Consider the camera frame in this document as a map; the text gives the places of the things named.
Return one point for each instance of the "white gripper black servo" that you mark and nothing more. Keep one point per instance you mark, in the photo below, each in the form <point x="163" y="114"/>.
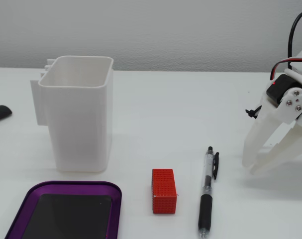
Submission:
<point x="295" y="100"/>

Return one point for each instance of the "red studded rectangular cube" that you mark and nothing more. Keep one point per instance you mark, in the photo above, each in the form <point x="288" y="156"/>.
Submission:
<point x="164" y="191"/>

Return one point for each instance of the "white plastic open box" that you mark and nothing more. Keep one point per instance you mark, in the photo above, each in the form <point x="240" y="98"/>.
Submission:
<point x="78" y="124"/>

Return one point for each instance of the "black zip tie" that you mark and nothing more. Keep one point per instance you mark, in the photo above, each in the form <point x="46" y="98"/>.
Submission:
<point x="252" y="112"/>

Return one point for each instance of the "clear black ballpoint pen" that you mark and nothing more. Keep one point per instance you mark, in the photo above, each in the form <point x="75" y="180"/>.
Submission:
<point x="206" y="206"/>

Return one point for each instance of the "purple metal tray black mat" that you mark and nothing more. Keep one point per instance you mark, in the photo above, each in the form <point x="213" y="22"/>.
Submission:
<point x="117" y="199"/>

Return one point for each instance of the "black flat rounded object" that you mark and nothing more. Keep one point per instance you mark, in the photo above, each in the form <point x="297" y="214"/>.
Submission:
<point x="0" y="112"/>

